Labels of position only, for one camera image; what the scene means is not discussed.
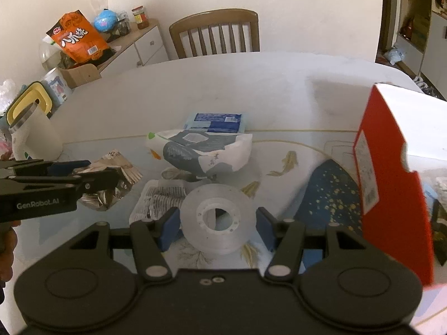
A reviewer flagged wooden chair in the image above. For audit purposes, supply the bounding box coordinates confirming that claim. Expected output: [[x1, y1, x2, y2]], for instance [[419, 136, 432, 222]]
[[169, 8, 261, 60]]

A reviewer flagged white side cabinet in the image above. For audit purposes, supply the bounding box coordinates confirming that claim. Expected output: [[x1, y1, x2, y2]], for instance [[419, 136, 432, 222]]
[[97, 19, 170, 68]]

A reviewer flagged clear tape roll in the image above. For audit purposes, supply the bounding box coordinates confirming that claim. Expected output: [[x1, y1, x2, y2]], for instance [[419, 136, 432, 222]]
[[179, 184, 253, 256]]

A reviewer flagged pale blue bag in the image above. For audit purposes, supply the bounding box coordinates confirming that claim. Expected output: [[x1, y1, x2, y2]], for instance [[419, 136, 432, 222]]
[[384, 46, 408, 65]]

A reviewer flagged person's left hand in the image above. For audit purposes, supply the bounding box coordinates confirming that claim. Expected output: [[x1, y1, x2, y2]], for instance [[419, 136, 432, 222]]
[[0, 221, 19, 283]]

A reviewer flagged white and grey bag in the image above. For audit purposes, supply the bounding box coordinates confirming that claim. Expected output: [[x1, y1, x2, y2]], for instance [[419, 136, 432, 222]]
[[144, 129, 254, 179]]

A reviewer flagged white printed can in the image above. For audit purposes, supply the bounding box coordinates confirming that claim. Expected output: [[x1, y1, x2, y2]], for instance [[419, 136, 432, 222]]
[[41, 68, 73, 104]]

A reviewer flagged clear packet with dark contents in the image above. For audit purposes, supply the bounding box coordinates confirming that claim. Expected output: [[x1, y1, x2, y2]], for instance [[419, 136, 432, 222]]
[[129, 179, 191, 226]]

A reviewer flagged clear plastic bag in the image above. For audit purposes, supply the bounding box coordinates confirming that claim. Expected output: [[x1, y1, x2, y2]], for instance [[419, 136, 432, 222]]
[[0, 78, 17, 113]]

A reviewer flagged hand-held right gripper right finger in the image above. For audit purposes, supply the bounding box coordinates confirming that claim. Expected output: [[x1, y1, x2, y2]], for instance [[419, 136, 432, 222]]
[[255, 207, 367, 282]]

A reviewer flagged blue globe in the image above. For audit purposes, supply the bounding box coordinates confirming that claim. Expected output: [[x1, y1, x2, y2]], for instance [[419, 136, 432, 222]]
[[94, 9, 117, 32]]

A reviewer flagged blue snack packet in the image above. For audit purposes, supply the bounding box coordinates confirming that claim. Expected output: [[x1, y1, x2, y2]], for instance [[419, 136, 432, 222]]
[[184, 112, 248, 134]]

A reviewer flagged dark glass jar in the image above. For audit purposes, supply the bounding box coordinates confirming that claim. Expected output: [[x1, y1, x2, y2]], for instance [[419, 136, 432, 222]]
[[115, 17, 132, 36]]

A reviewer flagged white fish-patterned desktop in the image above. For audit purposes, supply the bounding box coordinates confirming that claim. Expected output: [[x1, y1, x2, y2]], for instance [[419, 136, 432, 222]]
[[0, 52, 447, 335]]

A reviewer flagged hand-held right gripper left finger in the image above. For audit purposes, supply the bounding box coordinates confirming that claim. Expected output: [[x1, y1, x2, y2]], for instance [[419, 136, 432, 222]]
[[69, 207, 181, 281]]

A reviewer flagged grey container with yellow lid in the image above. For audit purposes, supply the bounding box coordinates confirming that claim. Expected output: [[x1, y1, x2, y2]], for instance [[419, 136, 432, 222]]
[[6, 80, 54, 123]]

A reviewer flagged large orange snack bag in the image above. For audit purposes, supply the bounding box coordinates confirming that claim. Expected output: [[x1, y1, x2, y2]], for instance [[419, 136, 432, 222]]
[[46, 9, 110, 65]]

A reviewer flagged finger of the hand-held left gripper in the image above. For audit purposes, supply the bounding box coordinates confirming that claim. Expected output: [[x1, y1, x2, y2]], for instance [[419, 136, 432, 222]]
[[0, 159, 92, 178], [7, 167, 123, 197]]

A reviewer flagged silver foil packet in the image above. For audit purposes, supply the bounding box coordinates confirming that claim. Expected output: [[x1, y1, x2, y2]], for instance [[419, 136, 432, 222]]
[[73, 149, 144, 213]]

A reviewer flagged pile of shoes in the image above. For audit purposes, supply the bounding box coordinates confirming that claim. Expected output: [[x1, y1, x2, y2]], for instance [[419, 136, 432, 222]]
[[413, 76, 438, 97]]

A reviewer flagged red cardboard box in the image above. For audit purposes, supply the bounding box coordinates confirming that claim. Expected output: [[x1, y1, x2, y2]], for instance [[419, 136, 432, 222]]
[[352, 83, 447, 288]]

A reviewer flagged open brown cardboard box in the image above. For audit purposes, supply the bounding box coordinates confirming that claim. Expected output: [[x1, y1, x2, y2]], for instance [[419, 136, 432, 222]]
[[57, 61, 103, 90]]

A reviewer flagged grey cabinet wall unit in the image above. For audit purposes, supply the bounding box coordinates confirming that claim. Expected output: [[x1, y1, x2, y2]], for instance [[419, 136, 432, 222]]
[[394, 0, 447, 89]]

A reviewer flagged dark wooden door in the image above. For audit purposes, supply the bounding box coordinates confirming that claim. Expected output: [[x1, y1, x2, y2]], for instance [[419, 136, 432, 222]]
[[375, 0, 402, 64]]

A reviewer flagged red-lidded sauce jar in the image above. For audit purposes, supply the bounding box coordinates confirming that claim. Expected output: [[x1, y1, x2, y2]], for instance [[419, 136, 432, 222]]
[[132, 6, 149, 30]]

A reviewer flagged white tumbler with steel rim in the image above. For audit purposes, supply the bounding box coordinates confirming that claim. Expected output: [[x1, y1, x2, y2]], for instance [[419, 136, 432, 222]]
[[8, 102, 64, 161]]

